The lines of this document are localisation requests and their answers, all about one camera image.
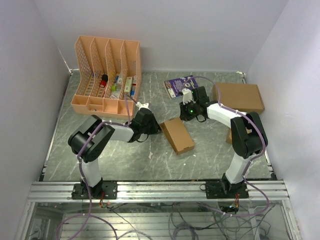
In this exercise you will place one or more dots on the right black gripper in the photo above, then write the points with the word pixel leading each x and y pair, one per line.
pixel 183 115

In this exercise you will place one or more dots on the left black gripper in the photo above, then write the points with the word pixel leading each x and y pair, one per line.
pixel 156 126

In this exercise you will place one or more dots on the brown cardboard box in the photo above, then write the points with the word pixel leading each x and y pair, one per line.
pixel 177 135

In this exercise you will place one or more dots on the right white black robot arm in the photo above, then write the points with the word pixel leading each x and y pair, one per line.
pixel 248 136

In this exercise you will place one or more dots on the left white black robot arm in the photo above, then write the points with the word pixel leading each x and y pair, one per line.
pixel 90 139

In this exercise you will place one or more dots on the small folded cardboard box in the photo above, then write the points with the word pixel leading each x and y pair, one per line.
pixel 229 136

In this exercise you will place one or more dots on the large folded cardboard box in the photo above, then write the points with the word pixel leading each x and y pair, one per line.
pixel 239 96

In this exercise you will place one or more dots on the purple book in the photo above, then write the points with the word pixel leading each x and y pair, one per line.
pixel 173 87

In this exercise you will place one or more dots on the white green carton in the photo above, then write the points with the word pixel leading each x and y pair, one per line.
pixel 128 86

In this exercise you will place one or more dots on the green cube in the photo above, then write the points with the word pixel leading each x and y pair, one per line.
pixel 113 88

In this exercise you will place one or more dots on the red black bottle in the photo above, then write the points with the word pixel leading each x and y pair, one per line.
pixel 103 81

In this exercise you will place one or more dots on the pink plastic file organizer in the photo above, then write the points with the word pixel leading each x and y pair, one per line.
pixel 116 58

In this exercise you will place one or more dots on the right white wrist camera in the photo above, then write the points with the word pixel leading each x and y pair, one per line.
pixel 187 96

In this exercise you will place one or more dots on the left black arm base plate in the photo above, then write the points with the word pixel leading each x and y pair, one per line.
pixel 107 190

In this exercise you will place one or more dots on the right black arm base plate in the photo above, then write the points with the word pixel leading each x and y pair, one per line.
pixel 216 189

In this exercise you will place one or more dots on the aluminium rail frame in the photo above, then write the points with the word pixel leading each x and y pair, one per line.
pixel 154 192

